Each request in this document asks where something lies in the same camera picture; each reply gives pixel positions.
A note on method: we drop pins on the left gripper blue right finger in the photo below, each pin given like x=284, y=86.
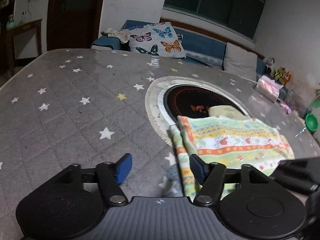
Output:
x=211, y=177

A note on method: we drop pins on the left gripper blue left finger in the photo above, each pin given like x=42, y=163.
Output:
x=109, y=178

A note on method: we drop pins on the patterned green children's jacket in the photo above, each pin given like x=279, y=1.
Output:
x=228, y=137

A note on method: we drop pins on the green plastic bowl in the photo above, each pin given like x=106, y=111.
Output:
x=311, y=123

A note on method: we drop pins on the grey star tablecloth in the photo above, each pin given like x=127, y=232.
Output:
x=88, y=106

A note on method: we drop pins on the round black induction cooktop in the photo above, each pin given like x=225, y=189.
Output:
x=173, y=96

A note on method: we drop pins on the pink tissue box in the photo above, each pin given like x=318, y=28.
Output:
x=269, y=88

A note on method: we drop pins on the orange fox plush toy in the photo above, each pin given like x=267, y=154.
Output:
x=286, y=77

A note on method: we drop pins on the yellow bear plush toy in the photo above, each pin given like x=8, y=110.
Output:
x=278, y=74

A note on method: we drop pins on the grey plain pillow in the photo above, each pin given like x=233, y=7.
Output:
x=240, y=62

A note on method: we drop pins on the panda plush toy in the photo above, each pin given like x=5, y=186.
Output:
x=268, y=66

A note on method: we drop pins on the blue sofa bench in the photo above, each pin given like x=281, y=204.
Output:
x=195, y=41

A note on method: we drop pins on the beige crumpled cloth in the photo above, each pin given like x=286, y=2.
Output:
x=119, y=34

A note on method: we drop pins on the butterfly print pillow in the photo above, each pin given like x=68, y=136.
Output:
x=155, y=39

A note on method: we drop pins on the dark wooden side table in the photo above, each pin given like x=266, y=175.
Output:
x=25, y=32

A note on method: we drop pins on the dark window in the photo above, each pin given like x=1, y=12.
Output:
x=241, y=16

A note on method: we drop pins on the dark wooden door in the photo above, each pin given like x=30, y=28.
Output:
x=72, y=23

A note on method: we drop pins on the teal kettle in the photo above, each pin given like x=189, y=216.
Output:
x=11, y=22

